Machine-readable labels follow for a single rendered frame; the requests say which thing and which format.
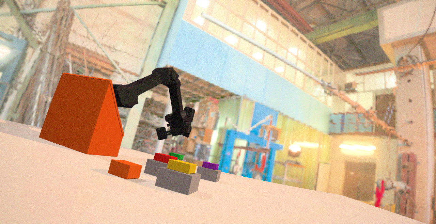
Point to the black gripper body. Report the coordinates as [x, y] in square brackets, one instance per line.
[162, 133]

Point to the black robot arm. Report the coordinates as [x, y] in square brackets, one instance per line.
[127, 96]

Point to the green button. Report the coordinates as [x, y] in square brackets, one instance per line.
[179, 157]

